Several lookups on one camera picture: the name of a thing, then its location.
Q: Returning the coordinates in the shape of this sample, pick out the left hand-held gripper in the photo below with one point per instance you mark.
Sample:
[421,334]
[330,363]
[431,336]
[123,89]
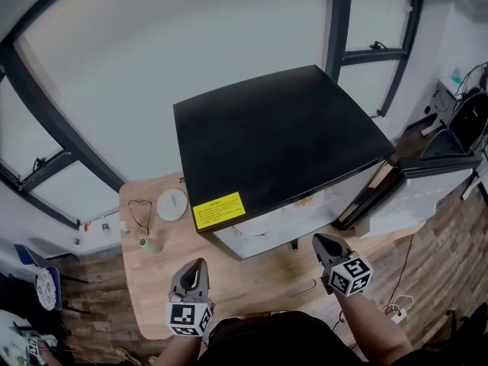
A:
[187,316]

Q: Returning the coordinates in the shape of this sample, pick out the small teal bottle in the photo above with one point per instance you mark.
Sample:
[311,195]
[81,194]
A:
[456,76]

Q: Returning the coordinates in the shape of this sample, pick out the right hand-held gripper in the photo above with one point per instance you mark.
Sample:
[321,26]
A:
[350,277]

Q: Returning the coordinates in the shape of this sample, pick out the pile of brown grains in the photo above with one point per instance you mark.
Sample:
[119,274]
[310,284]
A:
[305,201]

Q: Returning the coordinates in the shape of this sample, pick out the black-framed narrow window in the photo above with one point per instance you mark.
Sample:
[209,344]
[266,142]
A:
[375,13]

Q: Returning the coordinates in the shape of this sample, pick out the blue chair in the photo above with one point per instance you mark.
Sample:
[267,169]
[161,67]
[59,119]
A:
[26,252]

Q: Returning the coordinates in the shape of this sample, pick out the black mini fridge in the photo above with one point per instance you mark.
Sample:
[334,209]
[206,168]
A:
[267,135]

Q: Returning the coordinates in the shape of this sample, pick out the person's black clothing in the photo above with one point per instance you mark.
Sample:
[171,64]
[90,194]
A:
[274,341]

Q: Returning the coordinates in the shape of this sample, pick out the patterned round cushion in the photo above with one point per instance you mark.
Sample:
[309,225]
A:
[45,290]

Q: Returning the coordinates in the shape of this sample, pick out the person's right forearm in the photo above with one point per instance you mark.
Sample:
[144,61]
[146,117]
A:
[362,318]

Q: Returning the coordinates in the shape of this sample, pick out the white side table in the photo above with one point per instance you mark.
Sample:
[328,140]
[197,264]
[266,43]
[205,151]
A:
[446,84]

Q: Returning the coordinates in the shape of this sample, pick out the black-framed window with wide post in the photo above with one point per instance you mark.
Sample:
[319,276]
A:
[23,128]

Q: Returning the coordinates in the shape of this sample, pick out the person's left forearm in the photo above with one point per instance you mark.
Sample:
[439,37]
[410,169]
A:
[179,353]

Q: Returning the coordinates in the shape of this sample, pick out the thin brown-rimmed eyeglasses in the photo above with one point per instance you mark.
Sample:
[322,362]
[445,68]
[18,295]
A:
[135,208]

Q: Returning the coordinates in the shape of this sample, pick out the green cup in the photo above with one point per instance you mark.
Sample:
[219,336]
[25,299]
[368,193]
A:
[151,245]

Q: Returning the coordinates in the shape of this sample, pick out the small grey jar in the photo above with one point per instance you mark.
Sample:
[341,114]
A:
[105,228]

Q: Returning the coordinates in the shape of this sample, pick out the white power strip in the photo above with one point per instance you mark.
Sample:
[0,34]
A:
[399,316]

